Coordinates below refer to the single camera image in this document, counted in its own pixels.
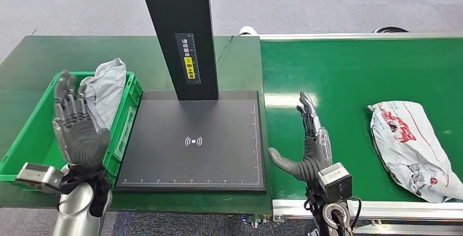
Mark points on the green plastic crate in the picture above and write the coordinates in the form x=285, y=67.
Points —
x=32, y=136

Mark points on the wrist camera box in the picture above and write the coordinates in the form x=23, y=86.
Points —
x=39, y=176
x=334, y=183

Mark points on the black curved floor object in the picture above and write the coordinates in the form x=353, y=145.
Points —
x=390, y=29

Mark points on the grey long mailer package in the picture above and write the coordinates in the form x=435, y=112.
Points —
x=408, y=147

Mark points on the black scanner column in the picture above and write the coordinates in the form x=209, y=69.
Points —
x=177, y=13

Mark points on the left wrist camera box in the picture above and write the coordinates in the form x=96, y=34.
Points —
x=39, y=176

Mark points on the wide aluminium conveyor rail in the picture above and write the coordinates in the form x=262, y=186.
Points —
x=405, y=209

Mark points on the clear crate label holder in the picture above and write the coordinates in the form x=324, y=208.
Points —
x=124, y=133

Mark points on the green conveyor belt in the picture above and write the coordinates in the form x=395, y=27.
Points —
x=343, y=75

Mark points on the black yellow column label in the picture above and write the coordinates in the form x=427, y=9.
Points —
x=188, y=58

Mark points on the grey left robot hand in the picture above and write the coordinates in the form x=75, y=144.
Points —
x=77, y=140

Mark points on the thin aluminium conveyor rail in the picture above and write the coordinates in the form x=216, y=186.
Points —
x=343, y=36

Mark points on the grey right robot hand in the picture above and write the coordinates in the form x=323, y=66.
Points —
x=318, y=147

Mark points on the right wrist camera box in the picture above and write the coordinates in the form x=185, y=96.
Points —
x=334, y=183

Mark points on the metal connectors under table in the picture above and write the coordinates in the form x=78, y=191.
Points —
x=256, y=221

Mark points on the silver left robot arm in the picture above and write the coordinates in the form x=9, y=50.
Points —
x=76, y=205

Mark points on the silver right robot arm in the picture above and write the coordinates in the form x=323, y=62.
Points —
x=334, y=214

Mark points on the black scanner base plate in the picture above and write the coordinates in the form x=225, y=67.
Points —
x=191, y=154

